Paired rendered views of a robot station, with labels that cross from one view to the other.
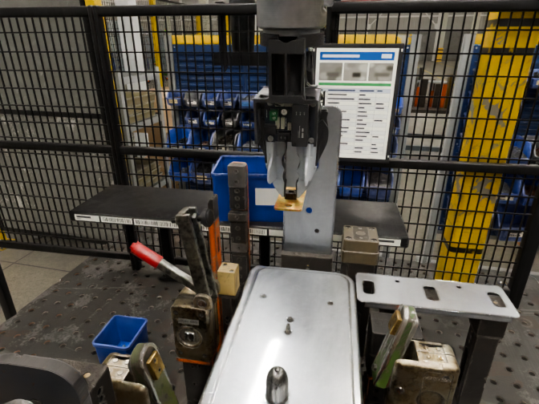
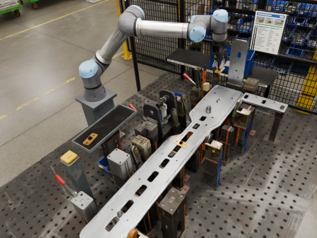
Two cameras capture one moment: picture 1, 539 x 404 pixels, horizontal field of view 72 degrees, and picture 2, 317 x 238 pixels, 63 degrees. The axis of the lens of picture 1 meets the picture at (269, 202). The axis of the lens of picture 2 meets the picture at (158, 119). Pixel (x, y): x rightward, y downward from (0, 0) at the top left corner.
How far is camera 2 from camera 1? 1.18 m
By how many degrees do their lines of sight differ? 30
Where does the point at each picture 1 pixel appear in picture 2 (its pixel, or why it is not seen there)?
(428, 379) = (242, 116)
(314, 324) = (224, 101)
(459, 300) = (270, 105)
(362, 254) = (249, 87)
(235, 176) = not seen: hidden behind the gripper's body
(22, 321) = (148, 89)
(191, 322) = (194, 94)
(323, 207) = (240, 70)
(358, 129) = (268, 42)
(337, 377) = (223, 112)
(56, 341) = (157, 96)
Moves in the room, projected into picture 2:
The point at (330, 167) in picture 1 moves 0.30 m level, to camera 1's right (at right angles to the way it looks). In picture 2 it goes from (244, 59) to (291, 65)
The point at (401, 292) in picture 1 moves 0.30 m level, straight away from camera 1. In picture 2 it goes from (254, 99) to (278, 82)
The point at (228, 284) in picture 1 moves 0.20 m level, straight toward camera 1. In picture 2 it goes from (205, 88) to (200, 104)
